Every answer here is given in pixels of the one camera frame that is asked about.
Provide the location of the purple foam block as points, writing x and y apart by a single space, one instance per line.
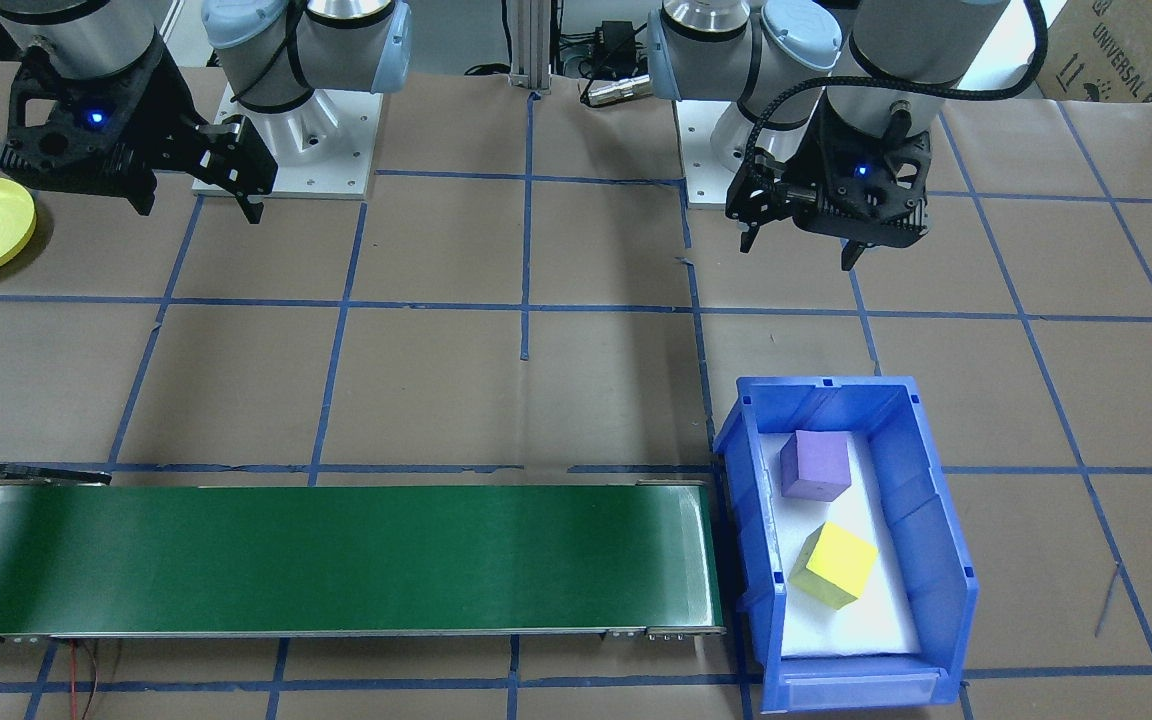
814 468

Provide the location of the yellow foam block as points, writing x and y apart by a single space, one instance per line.
839 562

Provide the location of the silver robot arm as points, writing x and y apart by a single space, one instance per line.
336 30
716 50

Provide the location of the silver cylindrical connector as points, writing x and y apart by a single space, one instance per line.
616 90

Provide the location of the black power adapter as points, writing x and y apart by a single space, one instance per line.
617 40

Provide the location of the brown cardboard box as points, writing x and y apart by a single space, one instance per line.
1136 50

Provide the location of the blue plastic storage bin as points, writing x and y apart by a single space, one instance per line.
936 560

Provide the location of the green conveyor belt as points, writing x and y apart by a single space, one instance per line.
336 555

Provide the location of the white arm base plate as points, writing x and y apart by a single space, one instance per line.
701 160
346 150

